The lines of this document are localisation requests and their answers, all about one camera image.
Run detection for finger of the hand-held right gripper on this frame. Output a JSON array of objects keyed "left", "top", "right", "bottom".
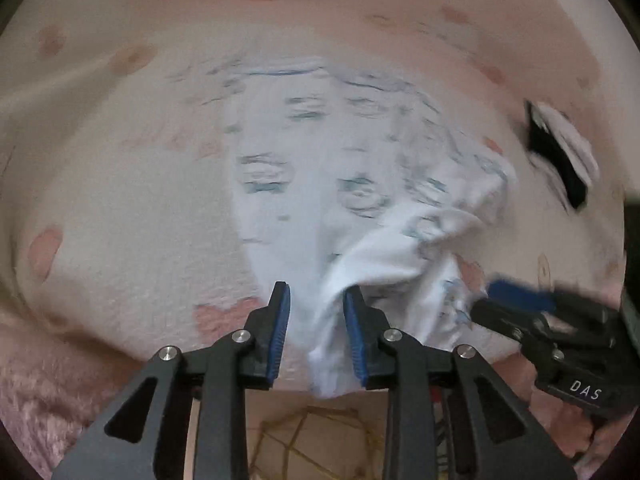
[
  {"left": 471, "top": 299, "right": 562, "bottom": 362},
  {"left": 487, "top": 274, "right": 622, "bottom": 332}
]

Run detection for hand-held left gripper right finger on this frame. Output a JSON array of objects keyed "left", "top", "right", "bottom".
[{"left": 342, "top": 285, "right": 576, "bottom": 480}]

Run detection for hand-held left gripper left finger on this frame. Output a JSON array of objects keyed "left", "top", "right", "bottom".
[{"left": 51, "top": 281, "right": 292, "bottom": 480}]

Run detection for white printed pants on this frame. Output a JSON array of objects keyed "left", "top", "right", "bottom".
[{"left": 167, "top": 55, "right": 518, "bottom": 401}]

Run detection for black and white garment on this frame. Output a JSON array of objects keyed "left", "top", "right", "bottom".
[{"left": 522, "top": 100, "right": 601, "bottom": 213}]

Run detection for pink cat-print blanket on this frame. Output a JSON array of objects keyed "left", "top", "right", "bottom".
[{"left": 0, "top": 0, "right": 631, "bottom": 401}]

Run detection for pink fuzzy blanket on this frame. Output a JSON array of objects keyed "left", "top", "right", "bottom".
[{"left": 0, "top": 310, "right": 631, "bottom": 480}]

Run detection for yellow cable bundle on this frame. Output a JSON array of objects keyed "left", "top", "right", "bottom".
[{"left": 250, "top": 407, "right": 386, "bottom": 480}]

